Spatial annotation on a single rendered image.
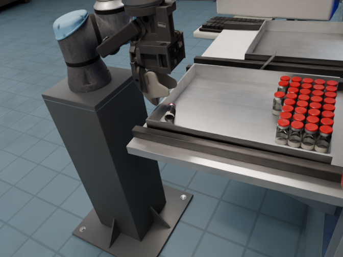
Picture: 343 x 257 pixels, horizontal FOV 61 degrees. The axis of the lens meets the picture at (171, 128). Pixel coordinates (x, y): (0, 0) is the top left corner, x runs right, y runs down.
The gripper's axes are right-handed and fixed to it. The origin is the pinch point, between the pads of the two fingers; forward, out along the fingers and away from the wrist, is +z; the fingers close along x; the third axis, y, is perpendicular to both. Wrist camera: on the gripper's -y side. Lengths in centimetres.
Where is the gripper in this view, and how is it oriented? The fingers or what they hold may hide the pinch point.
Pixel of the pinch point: (152, 99)
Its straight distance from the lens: 63.3
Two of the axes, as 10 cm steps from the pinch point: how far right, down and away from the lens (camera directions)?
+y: 9.0, 1.7, -4.1
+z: 1.2, 7.8, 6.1
